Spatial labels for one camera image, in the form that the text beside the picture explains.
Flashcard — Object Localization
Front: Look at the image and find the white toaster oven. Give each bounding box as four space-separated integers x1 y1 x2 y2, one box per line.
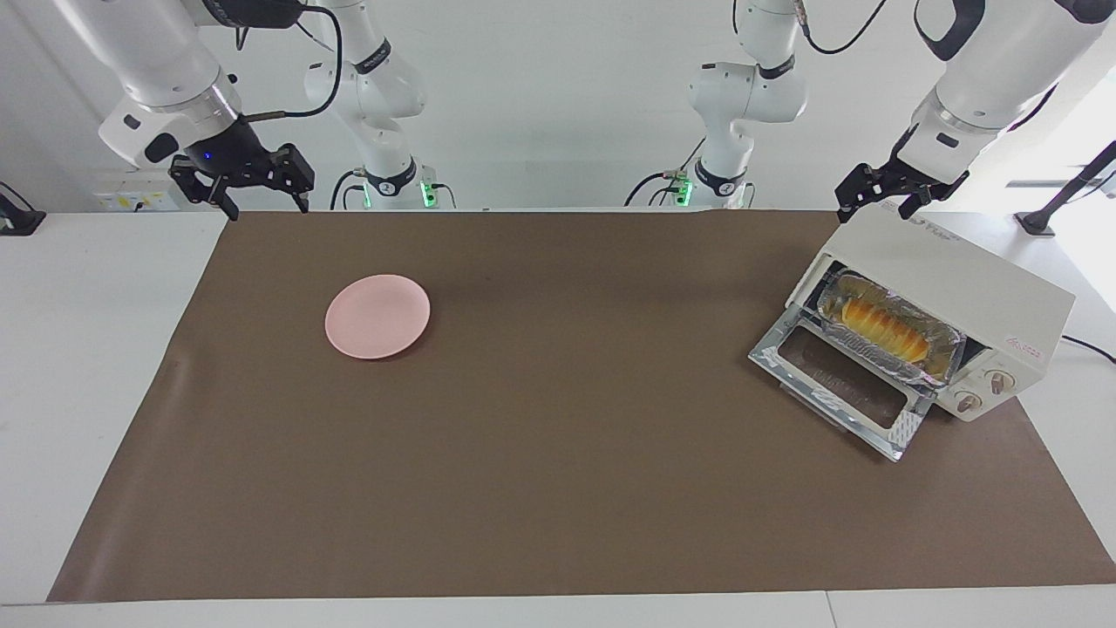
785 209 1076 424

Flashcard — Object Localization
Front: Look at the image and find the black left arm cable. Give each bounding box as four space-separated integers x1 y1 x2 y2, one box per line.
798 0 890 55

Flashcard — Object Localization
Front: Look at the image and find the black oven power cable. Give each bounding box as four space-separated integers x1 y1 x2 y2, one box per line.
1059 336 1116 365

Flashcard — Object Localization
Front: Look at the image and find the pink plate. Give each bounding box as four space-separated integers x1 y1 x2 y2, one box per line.
325 275 432 360

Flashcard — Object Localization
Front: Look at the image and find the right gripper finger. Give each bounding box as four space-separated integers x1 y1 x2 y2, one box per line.
168 155 241 221
275 144 315 213

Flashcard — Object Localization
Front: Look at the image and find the glass oven door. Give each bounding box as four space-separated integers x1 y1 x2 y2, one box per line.
748 305 938 461

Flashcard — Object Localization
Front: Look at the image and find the sliced orange bread loaf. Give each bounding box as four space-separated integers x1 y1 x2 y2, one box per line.
839 292 932 363

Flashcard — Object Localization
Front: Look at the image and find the black left base cable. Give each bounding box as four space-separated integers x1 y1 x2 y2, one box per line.
623 131 703 208

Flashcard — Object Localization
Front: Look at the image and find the aluminium foil tray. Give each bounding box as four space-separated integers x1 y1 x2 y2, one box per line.
817 268 967 389

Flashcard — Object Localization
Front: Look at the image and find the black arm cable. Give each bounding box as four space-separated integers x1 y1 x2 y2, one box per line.
798 0 890 55
237 0 343 119

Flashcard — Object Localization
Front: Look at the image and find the black base cable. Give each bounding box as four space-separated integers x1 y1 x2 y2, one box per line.
330 170 367 210
623 131 703 208

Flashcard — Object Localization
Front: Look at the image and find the short black stand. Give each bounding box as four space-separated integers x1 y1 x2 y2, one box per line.
0 181 46 236

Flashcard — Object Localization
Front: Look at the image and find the tall black stand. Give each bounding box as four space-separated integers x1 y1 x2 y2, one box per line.
1016 140 1116 236

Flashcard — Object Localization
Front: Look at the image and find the brown table mat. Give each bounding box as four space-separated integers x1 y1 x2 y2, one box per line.
48 209 1116 603

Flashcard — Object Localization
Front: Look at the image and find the black right base cable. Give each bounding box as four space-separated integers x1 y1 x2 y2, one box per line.
330 170 367 210

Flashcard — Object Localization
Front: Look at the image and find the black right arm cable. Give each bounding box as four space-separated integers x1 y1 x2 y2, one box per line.
237 0 343 119

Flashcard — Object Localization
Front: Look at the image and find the white wall power socket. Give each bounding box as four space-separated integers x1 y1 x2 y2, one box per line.
94 170 188 213

